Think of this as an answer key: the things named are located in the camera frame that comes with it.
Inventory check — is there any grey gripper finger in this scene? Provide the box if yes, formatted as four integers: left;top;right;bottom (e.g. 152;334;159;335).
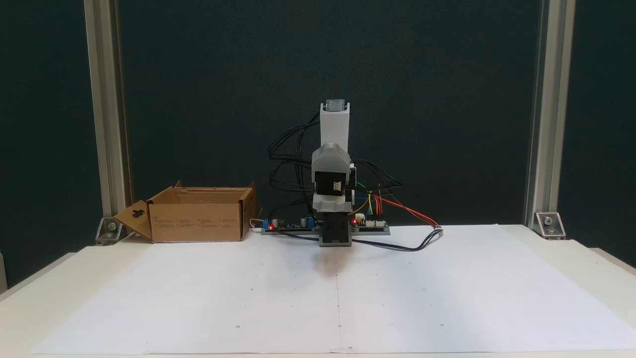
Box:
312;143;332;172
332;143;351;172

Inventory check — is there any blue circuit board red LED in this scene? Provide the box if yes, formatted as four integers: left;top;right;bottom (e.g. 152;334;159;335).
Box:
261;216;319;236

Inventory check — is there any brown cardboard box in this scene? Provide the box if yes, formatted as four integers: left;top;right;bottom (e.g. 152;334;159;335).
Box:
113;181;258;244

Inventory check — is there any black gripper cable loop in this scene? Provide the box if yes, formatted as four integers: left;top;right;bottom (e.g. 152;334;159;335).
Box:
350;159;404;200

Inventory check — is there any coloured jumper wire bundle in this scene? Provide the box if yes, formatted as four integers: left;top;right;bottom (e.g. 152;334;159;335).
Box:
353;183;384;217

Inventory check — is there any circuit board with jumper wires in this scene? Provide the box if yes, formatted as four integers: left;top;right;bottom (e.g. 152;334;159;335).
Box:
352;213;391;236

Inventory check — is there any orange red wire bundle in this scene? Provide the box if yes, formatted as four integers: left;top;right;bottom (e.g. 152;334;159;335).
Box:
374;195;441;229

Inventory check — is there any black cable with white connector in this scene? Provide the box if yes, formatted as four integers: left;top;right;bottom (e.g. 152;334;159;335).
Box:
276;227;444;253

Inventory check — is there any aluminium frame post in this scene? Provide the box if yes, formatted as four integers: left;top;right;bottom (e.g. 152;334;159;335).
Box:
523;0;577;227
83;0;133;219

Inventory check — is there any metal corner bracket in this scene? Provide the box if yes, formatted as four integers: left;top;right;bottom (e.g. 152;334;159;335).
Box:
94;216;125;246
534;211;567;239

